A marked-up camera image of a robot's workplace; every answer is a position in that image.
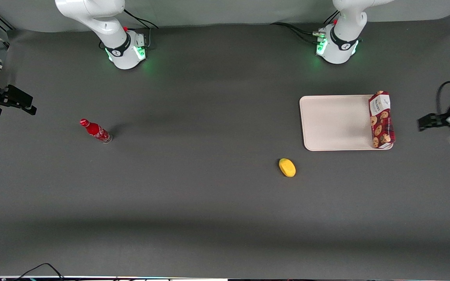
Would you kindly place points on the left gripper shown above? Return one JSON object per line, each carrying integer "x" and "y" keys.
{"x": 437, "y": 120}

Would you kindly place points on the red cookie box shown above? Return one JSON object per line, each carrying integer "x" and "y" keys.
{"x": 381, "y": 121}

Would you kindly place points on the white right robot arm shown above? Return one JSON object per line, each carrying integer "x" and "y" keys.
{"x": 104, "y": 23}

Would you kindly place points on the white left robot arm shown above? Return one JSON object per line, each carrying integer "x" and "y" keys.
{"x": 346, "y": 27}

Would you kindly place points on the beige plastic tray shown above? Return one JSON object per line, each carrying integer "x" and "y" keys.
{"x": 336, "y": 123}

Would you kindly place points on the red cola bottle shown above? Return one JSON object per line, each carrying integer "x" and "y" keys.
{"x": 96, "y": 131}

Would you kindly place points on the yellow lemon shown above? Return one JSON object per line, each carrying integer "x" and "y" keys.
{"x": 287, "y": 167}

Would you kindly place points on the dark grey table mat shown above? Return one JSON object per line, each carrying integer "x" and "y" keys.
{"x": 209, "y": 203}

